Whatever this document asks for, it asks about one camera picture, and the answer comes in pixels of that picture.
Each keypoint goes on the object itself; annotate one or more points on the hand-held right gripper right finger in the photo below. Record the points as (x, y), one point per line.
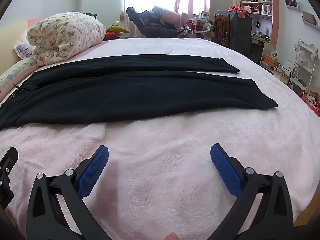
(225, 170)

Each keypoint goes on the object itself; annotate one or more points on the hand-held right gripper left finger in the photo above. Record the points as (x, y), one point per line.
(93, 170)

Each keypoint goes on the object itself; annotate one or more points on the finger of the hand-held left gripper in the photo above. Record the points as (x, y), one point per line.
(7, 162)

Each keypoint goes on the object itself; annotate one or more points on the black pants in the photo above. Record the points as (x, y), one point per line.
(125, 92)

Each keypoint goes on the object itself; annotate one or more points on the person's right hand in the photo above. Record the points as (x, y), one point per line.
(172, 237)

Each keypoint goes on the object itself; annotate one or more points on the pink fleece blanket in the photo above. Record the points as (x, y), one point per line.
(175, 132)

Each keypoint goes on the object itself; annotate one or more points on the floral pillow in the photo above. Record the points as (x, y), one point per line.
(15, 71)

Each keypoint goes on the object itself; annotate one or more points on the red bag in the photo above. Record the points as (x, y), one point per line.
(311, 102)

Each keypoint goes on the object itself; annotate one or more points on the purple print pillow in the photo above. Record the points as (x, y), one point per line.
(23, 48)

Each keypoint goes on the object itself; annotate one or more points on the low shelf with orange boxes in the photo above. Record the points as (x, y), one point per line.
(268, 60)

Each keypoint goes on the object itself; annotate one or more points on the cream headboard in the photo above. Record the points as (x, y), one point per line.
(10, 40)

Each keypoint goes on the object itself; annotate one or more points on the red plush toy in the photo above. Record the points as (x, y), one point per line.
(110, 35)

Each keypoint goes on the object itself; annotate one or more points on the black cabinet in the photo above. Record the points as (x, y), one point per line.
(241, 33)

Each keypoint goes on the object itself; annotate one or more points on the rolled floral quilt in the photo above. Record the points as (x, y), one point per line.
(65, 35)

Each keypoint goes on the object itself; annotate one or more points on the wooden chair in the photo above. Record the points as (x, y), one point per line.
(222, 28)

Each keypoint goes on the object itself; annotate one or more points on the yellow plush toy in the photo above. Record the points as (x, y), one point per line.
(118, 30)

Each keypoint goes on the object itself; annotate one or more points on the clear plastic bag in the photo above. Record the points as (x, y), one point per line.
(208, 26)

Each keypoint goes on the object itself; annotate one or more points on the black recliner chair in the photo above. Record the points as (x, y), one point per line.
(152, 30)

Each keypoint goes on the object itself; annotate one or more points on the red cloth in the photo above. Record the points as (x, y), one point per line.
(237, 10)

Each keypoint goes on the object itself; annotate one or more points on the pink cushion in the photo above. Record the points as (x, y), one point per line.
(172, 17)

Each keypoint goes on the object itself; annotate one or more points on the pink bookshelf desk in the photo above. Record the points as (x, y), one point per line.
(274, 12)

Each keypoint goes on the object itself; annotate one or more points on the small wall shelf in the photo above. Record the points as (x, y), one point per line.
(291, 5)

